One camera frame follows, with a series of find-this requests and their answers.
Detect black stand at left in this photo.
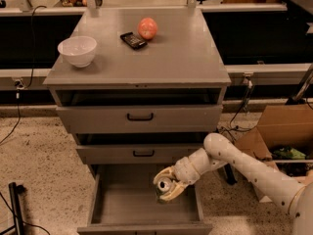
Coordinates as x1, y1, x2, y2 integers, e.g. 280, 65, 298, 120
0, 182, 25, 235

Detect black bar on floor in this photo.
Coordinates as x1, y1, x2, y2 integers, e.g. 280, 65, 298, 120
224, 164, 237, 185

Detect black phone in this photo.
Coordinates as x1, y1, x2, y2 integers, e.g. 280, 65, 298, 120
120, 32, 148, 50

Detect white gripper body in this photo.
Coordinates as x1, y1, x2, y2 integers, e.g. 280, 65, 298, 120
174, 156, 204, 185

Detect grey bottom drawer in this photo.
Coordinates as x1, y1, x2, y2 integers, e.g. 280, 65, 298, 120
77, 164, 212, 235

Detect white bowl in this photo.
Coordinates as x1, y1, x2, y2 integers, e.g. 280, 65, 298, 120
58, 36, 98, 68

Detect cardboard box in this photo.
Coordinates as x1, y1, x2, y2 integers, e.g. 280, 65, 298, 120
234, 104, 313, 204

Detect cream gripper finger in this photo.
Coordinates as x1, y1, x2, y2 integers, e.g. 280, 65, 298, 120
164, 181, 188, 203
154, 166, 175, 184

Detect grey drawer cabinet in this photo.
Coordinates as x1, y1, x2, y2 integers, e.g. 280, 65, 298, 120
42, 7, 232, 181

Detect grey middle drawer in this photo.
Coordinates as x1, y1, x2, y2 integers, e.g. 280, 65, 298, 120
76, 132, 206, 165

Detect green soda can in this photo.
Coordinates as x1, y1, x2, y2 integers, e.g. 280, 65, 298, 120
156, 177, 172, 203

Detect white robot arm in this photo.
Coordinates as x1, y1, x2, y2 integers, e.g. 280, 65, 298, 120
153, 133, 313, 235

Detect black cables at right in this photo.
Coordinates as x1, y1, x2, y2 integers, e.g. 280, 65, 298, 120
218, 78, 254, 142

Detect grey top drawer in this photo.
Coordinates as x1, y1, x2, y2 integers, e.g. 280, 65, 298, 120
56, 88, 222, 134

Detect green bag in box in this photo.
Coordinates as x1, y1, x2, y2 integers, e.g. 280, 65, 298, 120
272, 146, 306, 160

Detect red apple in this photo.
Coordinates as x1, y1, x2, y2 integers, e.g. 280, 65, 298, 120
137, 18, 157, 40

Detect grey drawer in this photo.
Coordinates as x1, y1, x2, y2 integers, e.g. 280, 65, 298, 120
56, 88, 222, 134
76, 132, 206, 165
77, 164, 212, 235

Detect black cable at left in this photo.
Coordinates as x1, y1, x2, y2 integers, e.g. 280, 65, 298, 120
0, 5, 48, 146

